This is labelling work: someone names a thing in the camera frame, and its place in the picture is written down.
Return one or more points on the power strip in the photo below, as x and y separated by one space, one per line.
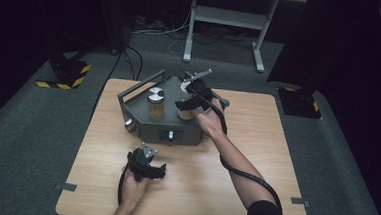
150 24

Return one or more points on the glass jar with silver lid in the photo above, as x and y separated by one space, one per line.
156 103

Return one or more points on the glass jar with white lid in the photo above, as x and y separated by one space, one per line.
186 94

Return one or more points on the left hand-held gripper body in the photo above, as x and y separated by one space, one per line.
140 163

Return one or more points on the person's right hand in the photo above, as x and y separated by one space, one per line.
209 118

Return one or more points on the grey tape strip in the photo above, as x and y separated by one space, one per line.
66 186
300 201

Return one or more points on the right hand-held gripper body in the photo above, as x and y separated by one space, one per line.
199 86

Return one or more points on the white frame desk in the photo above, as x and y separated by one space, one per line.
229 18

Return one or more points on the dark grey corner rack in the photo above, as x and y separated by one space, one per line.
138 112

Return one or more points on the person's left hand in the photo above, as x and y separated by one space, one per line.
133 189

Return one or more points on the stand base with striped tape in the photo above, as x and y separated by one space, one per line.
67 75
299 102

